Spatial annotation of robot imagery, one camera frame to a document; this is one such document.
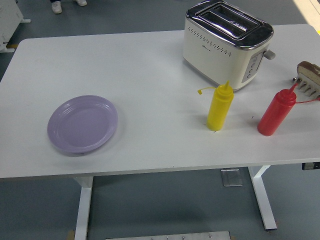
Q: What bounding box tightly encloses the purple round plate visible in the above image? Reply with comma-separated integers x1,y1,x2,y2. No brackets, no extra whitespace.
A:
46,94,119,154

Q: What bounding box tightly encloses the cream and chrome toaster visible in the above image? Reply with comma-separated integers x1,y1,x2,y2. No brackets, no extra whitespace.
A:
182,0,277,92

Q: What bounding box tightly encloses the slice of bread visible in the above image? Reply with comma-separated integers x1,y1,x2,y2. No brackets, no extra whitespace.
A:
296,60,320,82

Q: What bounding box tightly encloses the small silver floor plate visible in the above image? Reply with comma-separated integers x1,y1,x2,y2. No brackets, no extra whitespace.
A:
220,168,243,187

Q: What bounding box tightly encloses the long silver metal plate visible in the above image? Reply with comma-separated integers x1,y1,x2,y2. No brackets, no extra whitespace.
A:
104,230,232,240

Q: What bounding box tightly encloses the white machine housing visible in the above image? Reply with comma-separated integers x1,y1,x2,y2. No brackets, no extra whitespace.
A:
0,0,32,54

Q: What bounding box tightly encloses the yellow squeeze bottle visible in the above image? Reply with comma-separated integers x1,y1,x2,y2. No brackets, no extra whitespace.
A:
197,80,235,132

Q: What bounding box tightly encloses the white table leg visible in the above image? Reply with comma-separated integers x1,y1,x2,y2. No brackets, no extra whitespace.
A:
73,175,95,240
247,165,278,231

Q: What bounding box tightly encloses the red squeeze bottle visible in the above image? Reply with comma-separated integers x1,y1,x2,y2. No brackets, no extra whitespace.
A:
257,83,320,137

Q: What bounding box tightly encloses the silver metal toast rack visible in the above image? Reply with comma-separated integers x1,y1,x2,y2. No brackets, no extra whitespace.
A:
291,74,320,99

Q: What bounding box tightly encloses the black table control box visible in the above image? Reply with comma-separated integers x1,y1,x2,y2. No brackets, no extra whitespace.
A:
301,162,320,171

